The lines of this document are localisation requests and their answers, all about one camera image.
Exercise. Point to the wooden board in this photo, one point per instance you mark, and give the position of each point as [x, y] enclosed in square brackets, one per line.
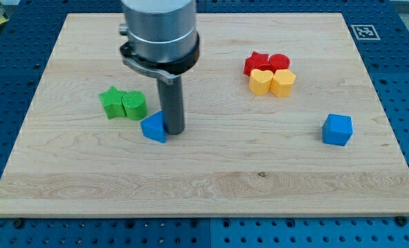
[240, 155]

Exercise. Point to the blue cube block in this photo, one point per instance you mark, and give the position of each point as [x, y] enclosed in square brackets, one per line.
[337, 129]

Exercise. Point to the blue triangle block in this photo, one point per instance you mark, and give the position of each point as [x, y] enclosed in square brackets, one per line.
[153, 128]

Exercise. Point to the yellow pentagon block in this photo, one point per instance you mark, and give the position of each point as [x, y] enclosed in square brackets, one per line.
[282, 83]

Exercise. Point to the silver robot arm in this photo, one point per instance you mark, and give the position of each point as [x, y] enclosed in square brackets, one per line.
[163, 43]

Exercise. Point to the green cylinder block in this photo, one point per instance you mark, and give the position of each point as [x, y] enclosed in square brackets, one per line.
[134, 104]

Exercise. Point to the white fiducial marker tag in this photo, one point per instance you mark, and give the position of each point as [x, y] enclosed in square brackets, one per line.
[365, 32]

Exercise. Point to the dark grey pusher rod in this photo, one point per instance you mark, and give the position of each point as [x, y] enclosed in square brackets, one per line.
[171, 100]

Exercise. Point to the red cylinder block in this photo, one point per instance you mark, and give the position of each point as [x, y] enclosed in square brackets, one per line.
[279, 62]

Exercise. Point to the yellow heart block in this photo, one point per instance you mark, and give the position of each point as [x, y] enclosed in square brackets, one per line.
[260, 81]

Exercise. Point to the red star block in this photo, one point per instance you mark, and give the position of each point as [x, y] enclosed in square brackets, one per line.
[258, 61]

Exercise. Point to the green star block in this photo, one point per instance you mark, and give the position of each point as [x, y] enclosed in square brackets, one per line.
[111, 101]

